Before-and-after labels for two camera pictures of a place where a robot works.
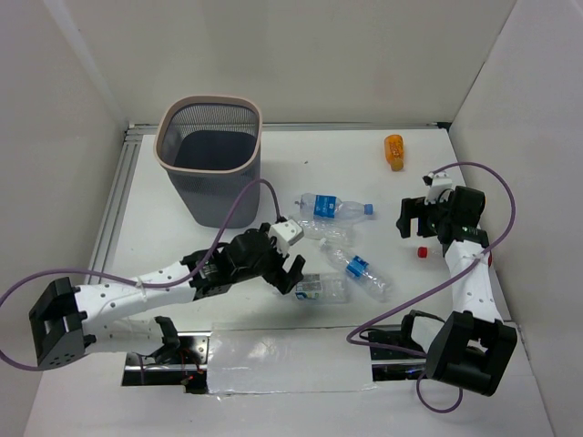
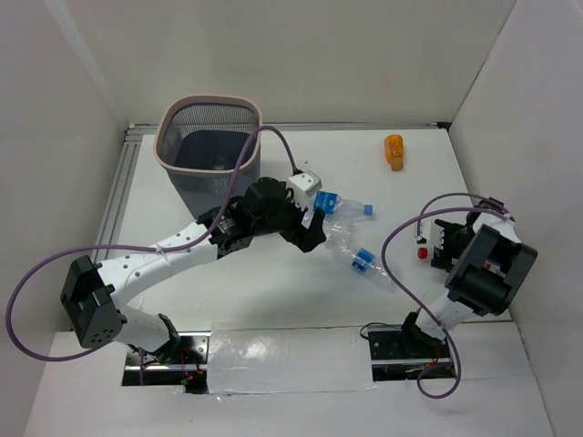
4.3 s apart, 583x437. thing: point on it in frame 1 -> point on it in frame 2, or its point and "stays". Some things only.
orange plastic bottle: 394,151 stays
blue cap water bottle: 327,207 stays
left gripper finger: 285,281 -> 309,239
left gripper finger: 297,267 -> 316,223
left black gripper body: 277,269 -> 300,223
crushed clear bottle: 323,288 -> 340,230
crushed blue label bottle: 373,281 -> 360,255
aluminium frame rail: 117,198 stays
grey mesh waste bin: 210,148 stays
